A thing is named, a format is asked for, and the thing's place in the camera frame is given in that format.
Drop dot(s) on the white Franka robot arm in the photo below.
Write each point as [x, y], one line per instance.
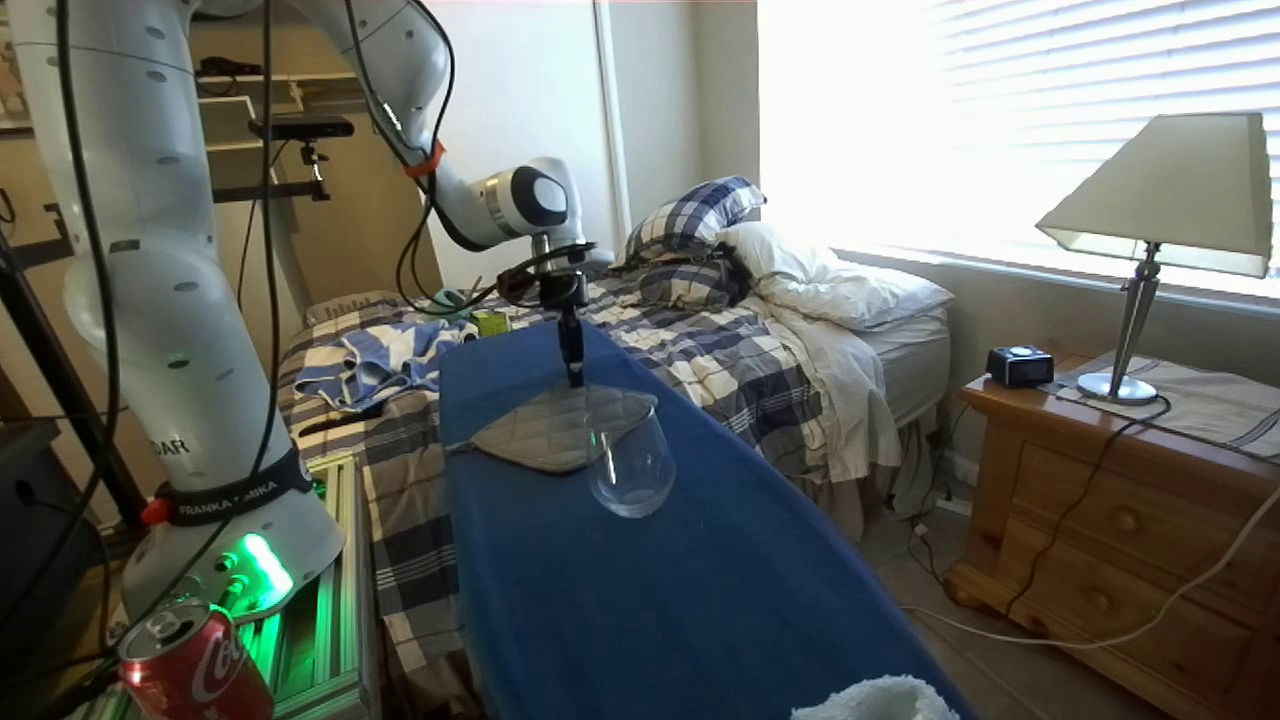
[147, 265]

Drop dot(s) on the beige shade table lamp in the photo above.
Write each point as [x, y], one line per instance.
[1175, 182]

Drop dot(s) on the white bed sheet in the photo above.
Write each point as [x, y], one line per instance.
[843, 401]

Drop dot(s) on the black alarm clock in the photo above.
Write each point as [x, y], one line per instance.
[1021, 367]

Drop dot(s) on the metal robot stand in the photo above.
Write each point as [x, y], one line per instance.
[327, 615]

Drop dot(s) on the wooden nightstand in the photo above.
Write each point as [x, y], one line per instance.
[1135, 545]

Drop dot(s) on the black tripod stand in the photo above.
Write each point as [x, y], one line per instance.
[66, 386]

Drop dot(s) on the light blue terry cloth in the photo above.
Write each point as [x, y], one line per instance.
[880, 702]

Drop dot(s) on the red soda can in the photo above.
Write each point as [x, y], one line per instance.
[200, 675]

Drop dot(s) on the plaid pillow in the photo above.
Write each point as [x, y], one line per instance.
[700, 214]

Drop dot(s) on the white window blinds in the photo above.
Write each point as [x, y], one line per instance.
[1095, 121]

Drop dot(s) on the blue white patterned cloth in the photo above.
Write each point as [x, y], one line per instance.
[367, 367]

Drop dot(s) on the small yellow-green object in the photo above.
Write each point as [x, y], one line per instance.
[491, 321]

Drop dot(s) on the closet shelf unit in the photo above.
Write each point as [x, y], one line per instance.
[235, 114]

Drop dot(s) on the clear glass cup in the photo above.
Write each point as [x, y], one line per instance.
[638, 466]

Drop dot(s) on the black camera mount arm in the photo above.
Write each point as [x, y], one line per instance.
[264, 187]

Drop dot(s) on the blue ironing board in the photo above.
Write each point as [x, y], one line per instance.
[667, 602]

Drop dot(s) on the grey quilted pot holder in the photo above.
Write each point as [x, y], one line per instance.
[540, 433]

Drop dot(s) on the black stereo camera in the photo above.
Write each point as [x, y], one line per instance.
[307, 131]

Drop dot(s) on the wrist camera with orange mount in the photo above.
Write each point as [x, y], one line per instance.
[532, 275]

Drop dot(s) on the white pillow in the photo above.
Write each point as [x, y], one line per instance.
[826, 275]

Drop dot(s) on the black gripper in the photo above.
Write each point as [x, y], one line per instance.
[566, 298]

